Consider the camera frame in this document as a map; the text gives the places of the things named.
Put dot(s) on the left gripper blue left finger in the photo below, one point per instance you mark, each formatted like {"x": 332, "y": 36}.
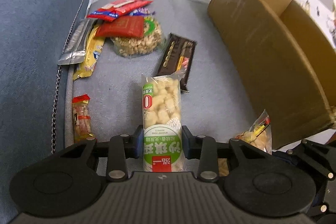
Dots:
{"x": 138, "y": 142}

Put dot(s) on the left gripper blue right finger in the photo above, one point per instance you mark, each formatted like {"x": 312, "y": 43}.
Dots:
{"x": 188, "y": 142}

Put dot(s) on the green label rice crispy bar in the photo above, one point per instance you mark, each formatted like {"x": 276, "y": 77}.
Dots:
{"x": 162, "y": 124}

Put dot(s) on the clear yellow snack packet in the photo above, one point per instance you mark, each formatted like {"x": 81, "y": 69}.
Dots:
{"x": 259, "y": 134}

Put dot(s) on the small red gold candy packet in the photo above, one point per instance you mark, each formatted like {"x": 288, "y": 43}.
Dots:
{"x": 81, "y": 118}

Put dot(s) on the dark brown chocolate bar packet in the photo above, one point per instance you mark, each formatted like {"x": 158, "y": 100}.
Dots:
{"x": 178, "y": 58}

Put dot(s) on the round peanut brittle snack packet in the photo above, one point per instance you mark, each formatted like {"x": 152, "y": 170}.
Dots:
{"x": 153, "y": 39}

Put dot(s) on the yellow cartoon snack packet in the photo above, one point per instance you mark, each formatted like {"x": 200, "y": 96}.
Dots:
{"x": 93, "y": 50}

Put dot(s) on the silver foil snack bar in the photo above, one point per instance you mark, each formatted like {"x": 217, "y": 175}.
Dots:
{"x": 75, "y": 50}

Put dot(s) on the red square snack packet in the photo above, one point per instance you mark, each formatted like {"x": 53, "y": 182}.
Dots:
{"x": 125, "y": 27}

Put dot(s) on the red spicy strip snack packet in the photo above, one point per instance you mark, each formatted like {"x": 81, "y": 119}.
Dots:
{"x": 114, "y": 10}

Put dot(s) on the purple candy bar packet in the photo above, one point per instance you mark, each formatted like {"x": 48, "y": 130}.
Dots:
{"x": 141, "y": 12}

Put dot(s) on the grey deer print sofa cover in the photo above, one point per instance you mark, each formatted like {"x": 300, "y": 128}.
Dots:
{"x": 216, "y": 103}

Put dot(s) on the brown cardboard box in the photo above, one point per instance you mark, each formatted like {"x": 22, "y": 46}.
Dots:
{"x": 285, "y": 62}

